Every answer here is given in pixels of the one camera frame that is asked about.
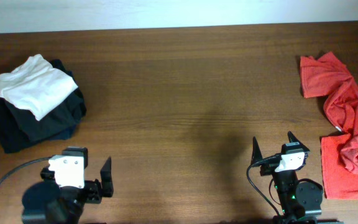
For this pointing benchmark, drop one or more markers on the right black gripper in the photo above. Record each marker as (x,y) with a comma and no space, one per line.
(256,154)

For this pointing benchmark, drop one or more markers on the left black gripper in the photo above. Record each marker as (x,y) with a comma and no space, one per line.
(96,192)

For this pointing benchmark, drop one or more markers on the white printed t-shirt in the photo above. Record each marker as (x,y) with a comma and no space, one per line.
(36,86)

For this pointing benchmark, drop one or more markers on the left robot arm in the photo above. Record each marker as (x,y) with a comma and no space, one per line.
(44,203)

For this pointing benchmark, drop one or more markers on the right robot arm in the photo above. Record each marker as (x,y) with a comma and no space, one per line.
(300,199)

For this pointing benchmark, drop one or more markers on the black folded clothes pile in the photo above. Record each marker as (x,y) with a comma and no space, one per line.
(19,129)

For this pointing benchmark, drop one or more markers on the red t-shirt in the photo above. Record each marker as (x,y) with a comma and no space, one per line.
(327,76)

